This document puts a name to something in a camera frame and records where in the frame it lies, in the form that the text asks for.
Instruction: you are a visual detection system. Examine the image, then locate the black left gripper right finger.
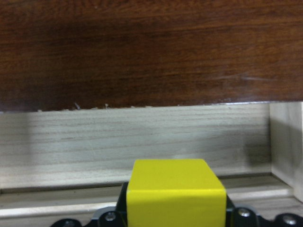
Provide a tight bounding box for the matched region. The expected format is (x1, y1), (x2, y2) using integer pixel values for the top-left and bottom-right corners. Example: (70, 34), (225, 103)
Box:
(225, 195), (235, 227)

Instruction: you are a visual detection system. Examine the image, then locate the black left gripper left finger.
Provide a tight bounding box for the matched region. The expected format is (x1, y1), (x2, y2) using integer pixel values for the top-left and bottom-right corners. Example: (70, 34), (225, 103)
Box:
(116, 182), (128, 227)

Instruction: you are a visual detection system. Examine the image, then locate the yellow cube block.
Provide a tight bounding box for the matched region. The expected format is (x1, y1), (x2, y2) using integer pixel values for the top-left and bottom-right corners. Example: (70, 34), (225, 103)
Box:
(126, 159), (227, 227)

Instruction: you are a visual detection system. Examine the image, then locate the wooden drawer with white handle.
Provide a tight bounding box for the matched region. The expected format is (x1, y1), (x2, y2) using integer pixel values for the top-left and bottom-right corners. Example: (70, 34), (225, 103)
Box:
(0, 102), (303, 227)

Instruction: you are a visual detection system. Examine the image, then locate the dark wooden drawer cabinet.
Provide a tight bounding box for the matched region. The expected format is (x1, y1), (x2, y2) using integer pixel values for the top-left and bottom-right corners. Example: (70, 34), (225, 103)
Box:
(0, 0), (303, 112)

